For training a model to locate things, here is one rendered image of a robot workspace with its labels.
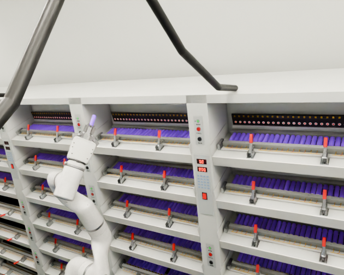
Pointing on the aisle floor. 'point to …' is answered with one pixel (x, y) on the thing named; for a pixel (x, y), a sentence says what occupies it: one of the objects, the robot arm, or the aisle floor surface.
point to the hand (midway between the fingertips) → (89, 129)
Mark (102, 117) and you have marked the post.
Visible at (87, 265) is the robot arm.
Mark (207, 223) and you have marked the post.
